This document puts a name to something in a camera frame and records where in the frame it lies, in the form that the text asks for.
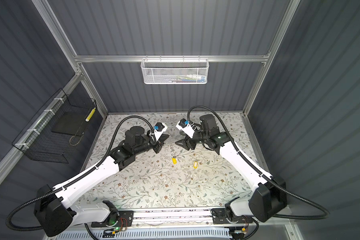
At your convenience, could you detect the yellow tagged key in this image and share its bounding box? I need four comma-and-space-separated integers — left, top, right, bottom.
172, 156, 178, 165

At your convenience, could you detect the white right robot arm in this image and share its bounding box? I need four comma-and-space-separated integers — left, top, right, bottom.
176, 114, 287, 223

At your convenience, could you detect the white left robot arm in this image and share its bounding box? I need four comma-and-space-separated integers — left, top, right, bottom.
34, 123, 169, 237

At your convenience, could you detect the yellow marker pen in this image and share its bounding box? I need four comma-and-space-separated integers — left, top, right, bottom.
85, 107, 97, 122

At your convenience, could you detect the black foam pad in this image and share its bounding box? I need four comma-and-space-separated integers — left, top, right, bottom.
52, 112, 89, 137

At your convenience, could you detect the white vent grille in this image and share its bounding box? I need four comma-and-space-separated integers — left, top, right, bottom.
55, 227, 233, 240

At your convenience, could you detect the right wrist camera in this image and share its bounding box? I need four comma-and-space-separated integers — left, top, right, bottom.
176, 119, 196, 139

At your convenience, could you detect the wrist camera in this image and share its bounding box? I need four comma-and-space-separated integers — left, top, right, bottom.
154, 122, 168, 141
176, 119, 196, 139

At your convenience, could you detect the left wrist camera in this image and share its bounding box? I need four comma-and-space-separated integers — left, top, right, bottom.
154, 122, 168, 141

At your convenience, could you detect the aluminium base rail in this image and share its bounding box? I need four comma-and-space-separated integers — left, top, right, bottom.
47, 206, 259, 229

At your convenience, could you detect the white wire mesh basket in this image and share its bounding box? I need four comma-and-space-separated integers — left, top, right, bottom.
141, 58, 210, 85

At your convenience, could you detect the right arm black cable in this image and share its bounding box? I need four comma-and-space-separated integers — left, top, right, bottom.
187, 105, 331, 220

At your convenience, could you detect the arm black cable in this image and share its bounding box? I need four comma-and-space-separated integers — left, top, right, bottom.
5, 115, 157, 232
187, 105, 331, 220

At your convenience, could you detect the black wire basket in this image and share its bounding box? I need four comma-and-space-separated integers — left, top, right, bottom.
12, 89, 97, 164

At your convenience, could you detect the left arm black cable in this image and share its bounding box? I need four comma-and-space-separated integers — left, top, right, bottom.
5, 115, 157, 232

